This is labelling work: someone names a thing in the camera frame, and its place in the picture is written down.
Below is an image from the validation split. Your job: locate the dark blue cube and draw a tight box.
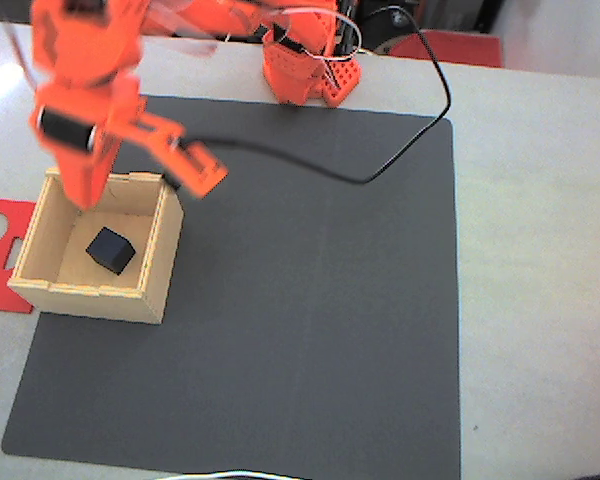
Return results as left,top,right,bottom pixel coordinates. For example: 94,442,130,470
85,226,137,277

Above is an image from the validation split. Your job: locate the wooden box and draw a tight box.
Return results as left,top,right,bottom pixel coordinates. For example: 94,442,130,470
7,167,185,326

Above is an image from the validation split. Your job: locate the red flat cutout piece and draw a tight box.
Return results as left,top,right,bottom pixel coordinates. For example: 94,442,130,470
0,197,38,315

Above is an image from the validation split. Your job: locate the dark grey mat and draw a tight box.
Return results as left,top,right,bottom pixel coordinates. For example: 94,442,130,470
0,94,462,480

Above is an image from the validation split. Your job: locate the red flat object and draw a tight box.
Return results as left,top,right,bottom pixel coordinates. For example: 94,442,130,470
388,29,505,69

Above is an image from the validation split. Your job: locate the orange camera mount bracket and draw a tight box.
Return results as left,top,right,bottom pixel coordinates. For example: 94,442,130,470
127,110,230,201

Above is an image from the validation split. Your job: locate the black camera cable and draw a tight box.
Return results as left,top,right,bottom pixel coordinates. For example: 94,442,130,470
179,4,453,186

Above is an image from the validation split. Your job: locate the white cable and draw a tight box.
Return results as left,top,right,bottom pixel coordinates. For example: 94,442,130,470
154,468,312,480

